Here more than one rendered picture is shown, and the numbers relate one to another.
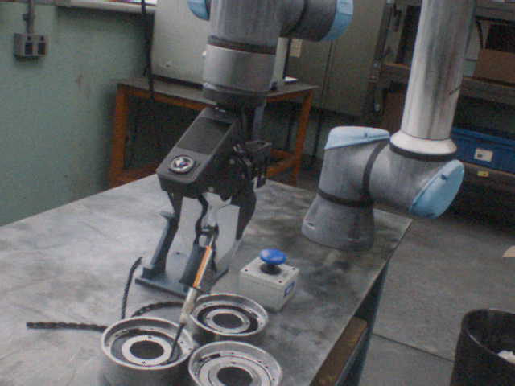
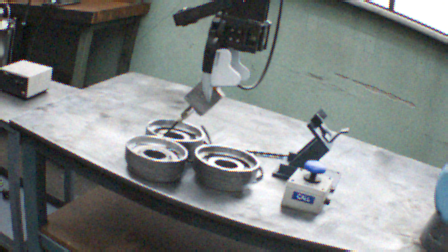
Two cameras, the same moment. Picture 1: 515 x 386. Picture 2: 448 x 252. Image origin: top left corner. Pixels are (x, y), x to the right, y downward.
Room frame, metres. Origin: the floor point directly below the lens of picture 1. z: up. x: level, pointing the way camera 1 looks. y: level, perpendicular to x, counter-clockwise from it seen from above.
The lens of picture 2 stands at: (0.58, -0.89, 1.18)
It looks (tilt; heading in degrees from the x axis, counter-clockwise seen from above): 18 degrees down; 87
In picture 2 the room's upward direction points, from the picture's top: 12 degrees clockwise
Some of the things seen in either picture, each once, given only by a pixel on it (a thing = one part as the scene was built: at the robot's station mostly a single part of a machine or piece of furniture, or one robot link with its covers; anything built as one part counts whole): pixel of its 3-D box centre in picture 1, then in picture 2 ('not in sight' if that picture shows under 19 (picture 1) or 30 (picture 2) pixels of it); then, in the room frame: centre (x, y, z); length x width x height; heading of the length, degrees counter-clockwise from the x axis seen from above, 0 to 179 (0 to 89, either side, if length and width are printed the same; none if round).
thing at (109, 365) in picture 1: (146, 355); (173, 140); (0.56, 0.10, 0.82); 0.10 x 0.10 x 0.04
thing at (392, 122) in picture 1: (411, 120); not in sight; (4.10, -1.02, 0.64); 0.49 x 0.40 x 0.37; 73
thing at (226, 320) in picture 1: (227, 326); (225, 168); (0.65, 0.01, 0.82); 0.10 x 0.10 x 0.04
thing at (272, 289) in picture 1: (269, 281); (311, 191); (0.80, -0.04, 0.82); 0.08 x 0.07 x 0.05; 158
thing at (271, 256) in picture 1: (270, 267); (312, 176); (0.79, -0.04, 0.85); 0.04 x 0.04 x 0.05
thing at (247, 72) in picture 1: (236, 69); not in sight; (0.62, 0.04, 1.15); 0.08 x 0.08 x 0.05
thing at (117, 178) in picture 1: (222, 145); not in sight; (3.41, 0.26, 0.39); 1.50 x 0.62 x 0.78; 158
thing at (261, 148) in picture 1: (230, 141); (241, 16); (0.63, 0.04, 1.07); 0.09 x 0.08 x 0.12; 161
